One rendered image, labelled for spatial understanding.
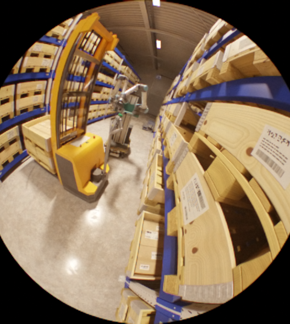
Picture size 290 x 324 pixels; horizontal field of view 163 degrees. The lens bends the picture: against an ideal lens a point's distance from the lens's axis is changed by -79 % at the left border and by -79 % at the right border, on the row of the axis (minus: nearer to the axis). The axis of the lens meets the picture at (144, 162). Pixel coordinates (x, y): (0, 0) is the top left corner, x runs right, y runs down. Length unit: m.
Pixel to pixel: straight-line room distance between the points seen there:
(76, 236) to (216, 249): 1.66
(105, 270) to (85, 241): 0.51
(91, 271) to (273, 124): 1.91
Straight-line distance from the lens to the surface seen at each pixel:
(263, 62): 0.55
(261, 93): 0.54
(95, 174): 1.74
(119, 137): 3.01
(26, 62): 2.87
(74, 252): 1.73
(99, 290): 1.77
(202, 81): 1.22
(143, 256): 1.26
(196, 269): 0.40
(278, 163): 0.30
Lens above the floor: 1.68
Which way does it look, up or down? 32 degrees down
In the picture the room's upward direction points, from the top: 23 degrees clockwise
